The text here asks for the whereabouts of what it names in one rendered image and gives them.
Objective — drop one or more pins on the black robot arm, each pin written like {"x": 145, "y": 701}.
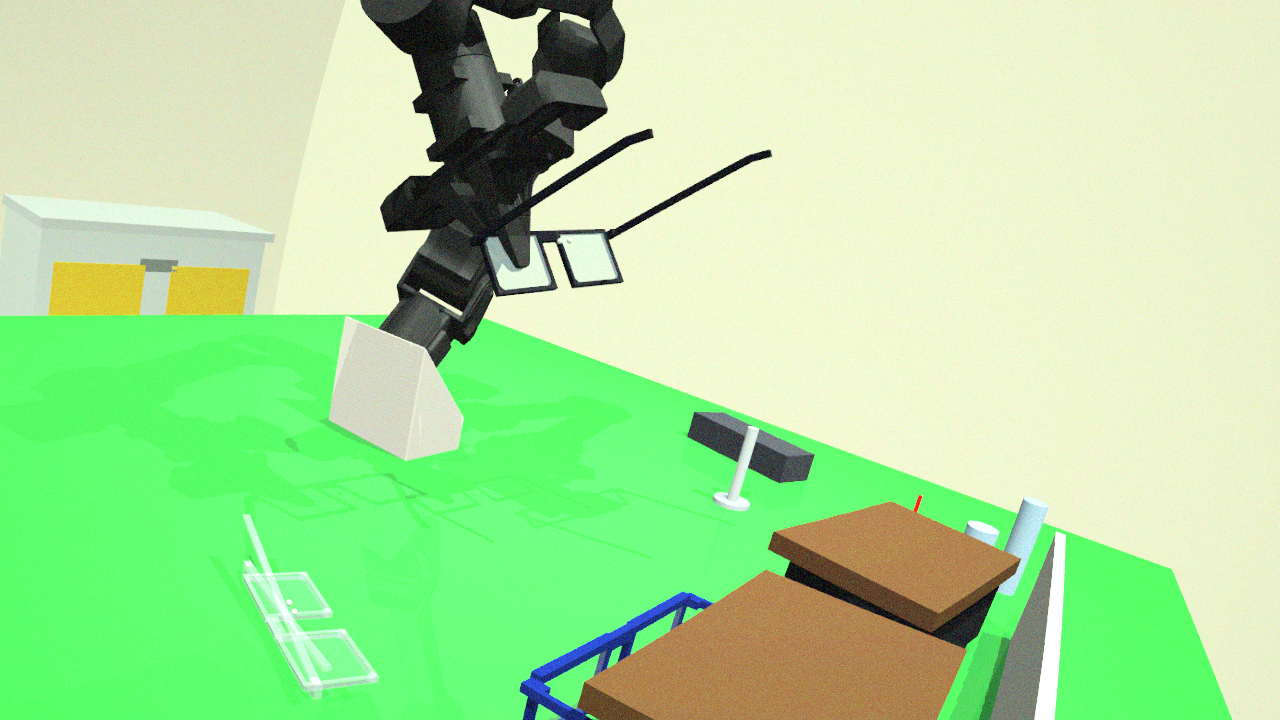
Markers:
{"x": 436, "y": 31}

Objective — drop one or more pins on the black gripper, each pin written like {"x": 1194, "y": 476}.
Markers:
{"x": 489, "y": 146}

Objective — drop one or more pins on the light blue cylinder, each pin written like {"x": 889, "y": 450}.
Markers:
{"x": 1022, "y": 539}
{"x": 981, "y": 531}

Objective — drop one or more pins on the black glasses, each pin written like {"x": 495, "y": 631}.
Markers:
{"x": 586, "y": 254}

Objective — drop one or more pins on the long white flat panel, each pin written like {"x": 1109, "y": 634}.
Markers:
{"x": 1028, "y": 686}

